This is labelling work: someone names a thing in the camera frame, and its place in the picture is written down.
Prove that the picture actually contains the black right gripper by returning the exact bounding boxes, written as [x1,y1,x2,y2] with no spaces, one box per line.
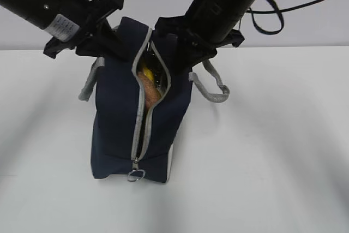
[155,0,243,80]

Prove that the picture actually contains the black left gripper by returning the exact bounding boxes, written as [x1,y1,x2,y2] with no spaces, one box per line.
[44,0,135,61]

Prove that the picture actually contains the yellow banana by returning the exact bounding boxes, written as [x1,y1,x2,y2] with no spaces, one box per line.
[143,67,154,81]

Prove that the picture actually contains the brown bread roll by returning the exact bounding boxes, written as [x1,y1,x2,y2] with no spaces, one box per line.
[137,71,164,111]

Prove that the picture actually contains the navy blue lunch bag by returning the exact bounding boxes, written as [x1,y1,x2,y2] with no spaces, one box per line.
[79,19,230,183]

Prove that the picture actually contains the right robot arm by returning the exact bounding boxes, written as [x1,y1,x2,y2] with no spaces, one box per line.
[155,0,279,74]

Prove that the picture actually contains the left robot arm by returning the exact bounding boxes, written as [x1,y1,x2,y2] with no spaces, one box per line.
[1,0,128,61]

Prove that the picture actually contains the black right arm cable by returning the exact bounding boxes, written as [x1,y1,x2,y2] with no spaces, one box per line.
[237,0,349,36]

